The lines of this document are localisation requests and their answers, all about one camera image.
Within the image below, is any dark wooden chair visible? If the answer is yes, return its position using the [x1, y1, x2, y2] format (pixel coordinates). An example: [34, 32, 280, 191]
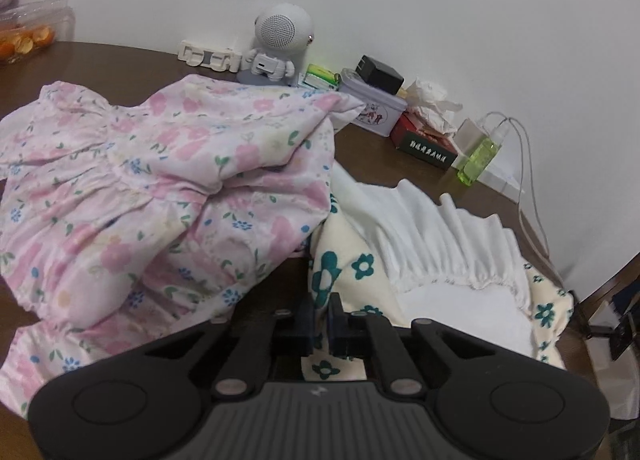
[575, 253, 640, 336]

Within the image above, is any cream garment with green flowers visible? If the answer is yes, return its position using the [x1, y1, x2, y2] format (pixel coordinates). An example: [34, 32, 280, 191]
[300, 160, 576, 383]

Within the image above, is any white bag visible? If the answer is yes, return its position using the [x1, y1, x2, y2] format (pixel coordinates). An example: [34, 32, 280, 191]
[585, 337, 640, 421]

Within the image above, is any green and white box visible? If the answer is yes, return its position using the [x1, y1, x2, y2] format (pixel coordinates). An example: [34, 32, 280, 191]
[298, 64, 341, 91]

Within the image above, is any dark red tissue box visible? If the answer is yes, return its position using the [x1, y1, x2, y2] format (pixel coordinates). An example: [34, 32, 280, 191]
[390, 112, 459, 171]

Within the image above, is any black charger block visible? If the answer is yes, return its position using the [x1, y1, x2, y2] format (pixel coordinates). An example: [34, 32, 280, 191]
[356, 55, 405, 94]

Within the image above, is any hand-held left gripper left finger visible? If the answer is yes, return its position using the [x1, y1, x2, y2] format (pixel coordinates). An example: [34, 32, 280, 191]
[134, 295, 315, 399]

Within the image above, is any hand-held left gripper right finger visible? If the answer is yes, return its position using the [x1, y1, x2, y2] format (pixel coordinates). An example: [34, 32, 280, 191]
[329, 293, 505, 397]

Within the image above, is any pink floral garment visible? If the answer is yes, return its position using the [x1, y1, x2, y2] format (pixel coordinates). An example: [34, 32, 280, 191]
[0, 73, 366, 421]

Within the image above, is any white plastic phone stand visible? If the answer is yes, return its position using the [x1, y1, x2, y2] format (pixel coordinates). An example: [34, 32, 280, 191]
[178, 39, 243, 72]

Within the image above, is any white power cord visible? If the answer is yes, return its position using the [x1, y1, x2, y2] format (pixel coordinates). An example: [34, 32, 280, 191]
[517, 190, 568, 286]

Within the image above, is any white astronaut speaker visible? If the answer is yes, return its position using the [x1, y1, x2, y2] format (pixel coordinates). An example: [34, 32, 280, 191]
[236, 2, 316, 87]

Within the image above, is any clear container of orange peels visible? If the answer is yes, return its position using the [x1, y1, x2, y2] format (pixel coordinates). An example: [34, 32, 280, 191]
[0, 0, 76, 66]

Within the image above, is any green spray bottle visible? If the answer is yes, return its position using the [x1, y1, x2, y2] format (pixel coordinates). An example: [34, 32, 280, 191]
[457, 123, 508, 186]

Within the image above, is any white power adapter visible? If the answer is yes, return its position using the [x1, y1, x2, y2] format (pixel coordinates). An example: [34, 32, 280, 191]
[452, 119, 488, 168]

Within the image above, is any white charging cable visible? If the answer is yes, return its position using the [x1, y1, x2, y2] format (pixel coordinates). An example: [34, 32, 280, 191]
[480, 112, 533, 201]

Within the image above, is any white power strip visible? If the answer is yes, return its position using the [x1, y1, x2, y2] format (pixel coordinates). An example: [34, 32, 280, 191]
[475, 155, 526, 201]

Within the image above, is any crumpled white tissue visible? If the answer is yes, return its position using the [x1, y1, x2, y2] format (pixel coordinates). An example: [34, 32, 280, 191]
[400, 79, 463, 136]

